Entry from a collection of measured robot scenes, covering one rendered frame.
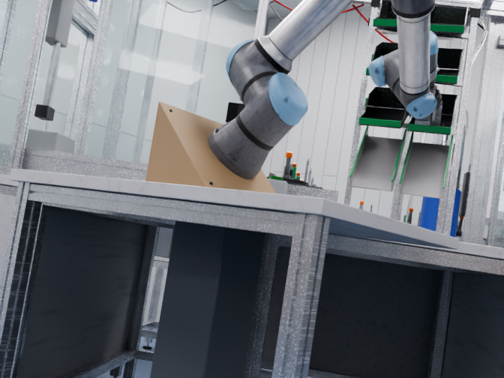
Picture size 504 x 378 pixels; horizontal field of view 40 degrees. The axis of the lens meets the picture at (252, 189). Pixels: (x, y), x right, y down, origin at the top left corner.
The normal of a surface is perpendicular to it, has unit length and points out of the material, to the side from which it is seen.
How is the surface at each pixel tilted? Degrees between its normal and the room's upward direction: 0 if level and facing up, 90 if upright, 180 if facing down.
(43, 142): 90
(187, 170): 90
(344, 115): 90
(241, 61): 82
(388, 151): 45
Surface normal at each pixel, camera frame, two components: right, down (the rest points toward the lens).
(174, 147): -0.62, -0.16
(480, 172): -0.12, -0.11
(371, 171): -0.10, -0.78
